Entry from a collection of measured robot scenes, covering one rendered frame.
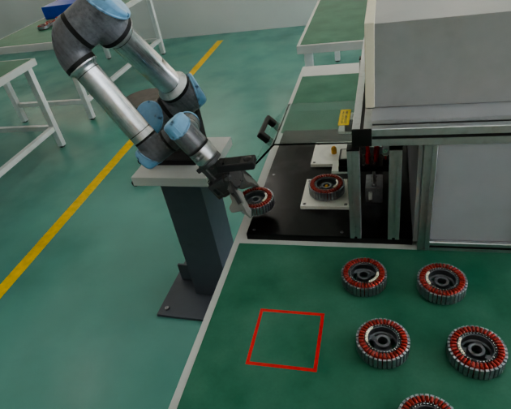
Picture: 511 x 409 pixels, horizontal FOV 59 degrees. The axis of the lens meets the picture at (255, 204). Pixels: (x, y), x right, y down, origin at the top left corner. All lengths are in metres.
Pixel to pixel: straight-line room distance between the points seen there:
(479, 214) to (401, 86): 0.37
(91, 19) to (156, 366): 1.40
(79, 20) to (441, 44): 0.92
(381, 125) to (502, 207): 0.36
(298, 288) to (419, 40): 0.65
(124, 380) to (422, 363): 1.38
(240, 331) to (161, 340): 1.09
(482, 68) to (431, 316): 0.57
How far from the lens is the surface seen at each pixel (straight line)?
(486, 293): 1.22
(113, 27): 1.40
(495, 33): 1.15
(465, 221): 1.26
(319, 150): 1.68
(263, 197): 1.40
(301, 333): 1.10
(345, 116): 1.26
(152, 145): 1.41
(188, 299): 2.28
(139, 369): 2.13
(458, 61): 1.15
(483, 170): 1.18
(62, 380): 2.27
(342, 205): 1.39
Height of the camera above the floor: 1.62
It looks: 36 degrees down
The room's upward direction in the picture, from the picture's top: 11 degrees counter-clockwise
